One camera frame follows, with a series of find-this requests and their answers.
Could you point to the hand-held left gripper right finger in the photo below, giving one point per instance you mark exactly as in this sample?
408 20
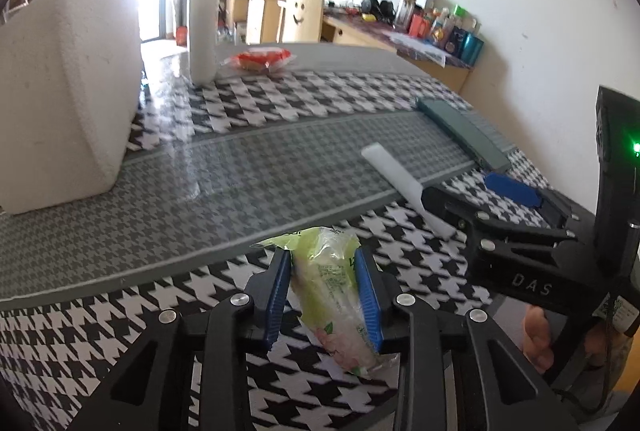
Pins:
367 301

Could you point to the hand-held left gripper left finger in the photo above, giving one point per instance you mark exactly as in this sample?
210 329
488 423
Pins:
277 296

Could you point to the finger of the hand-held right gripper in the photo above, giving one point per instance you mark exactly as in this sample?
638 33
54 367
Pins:
510 188
450 206

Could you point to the green tissue packet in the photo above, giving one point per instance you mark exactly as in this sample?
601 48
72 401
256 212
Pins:
325 291

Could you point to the white foam strip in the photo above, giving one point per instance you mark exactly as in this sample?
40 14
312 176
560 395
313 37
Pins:
395 171

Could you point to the white foam box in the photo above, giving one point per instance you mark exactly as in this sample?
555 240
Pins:
65 101

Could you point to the person's right hand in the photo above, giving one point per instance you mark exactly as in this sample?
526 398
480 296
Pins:
535 336

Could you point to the dark green long case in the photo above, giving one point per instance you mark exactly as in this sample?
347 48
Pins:
465 131

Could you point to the cluster of toiletry bottles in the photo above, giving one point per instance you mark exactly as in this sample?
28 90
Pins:
470 46

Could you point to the printed papers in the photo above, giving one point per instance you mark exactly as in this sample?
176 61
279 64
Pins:
417 43

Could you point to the wooden desk patterned cover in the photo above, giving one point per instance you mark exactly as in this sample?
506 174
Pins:
350 31

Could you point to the black headphones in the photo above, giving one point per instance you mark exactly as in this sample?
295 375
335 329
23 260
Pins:
375 6

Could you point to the red snack packet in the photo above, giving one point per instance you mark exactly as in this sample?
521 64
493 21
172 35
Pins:
260 58

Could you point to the wooden chair smiley face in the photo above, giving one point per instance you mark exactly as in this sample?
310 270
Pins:
300 16

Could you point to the pack of water bottles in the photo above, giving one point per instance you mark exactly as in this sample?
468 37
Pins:
230 33

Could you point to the plain wooden desk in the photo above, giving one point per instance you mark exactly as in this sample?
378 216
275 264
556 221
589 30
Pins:
255 18

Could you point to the white pump bottle red cap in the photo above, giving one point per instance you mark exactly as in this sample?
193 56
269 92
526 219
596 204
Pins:
202 36

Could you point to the orange bucket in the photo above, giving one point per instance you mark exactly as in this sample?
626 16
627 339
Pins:
182 35

